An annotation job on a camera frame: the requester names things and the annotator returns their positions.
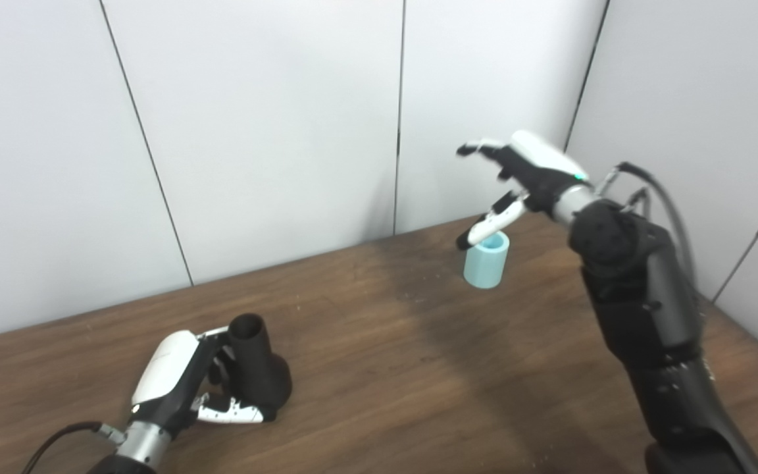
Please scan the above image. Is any light-blue hose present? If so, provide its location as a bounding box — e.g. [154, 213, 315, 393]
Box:
[463, 230, 511, 290]

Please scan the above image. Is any black nozzle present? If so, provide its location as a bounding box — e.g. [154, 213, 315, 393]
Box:
[224, 313, 293, 422]

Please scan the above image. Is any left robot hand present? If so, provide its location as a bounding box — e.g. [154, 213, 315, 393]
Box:
[129, 326, 268, 438]

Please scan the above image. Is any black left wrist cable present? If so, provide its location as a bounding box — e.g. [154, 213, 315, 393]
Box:
[20, 421, 126, 474]

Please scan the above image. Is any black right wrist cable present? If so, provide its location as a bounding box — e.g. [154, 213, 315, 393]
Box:
[599, 161, 699, 290]

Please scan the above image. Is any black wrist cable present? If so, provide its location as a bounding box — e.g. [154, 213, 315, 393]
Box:
[599, 161, 699, 290]
[20, 421, 126, 474]

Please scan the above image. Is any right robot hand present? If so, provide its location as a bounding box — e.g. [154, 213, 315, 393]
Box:
[455, 130, 592, 251]

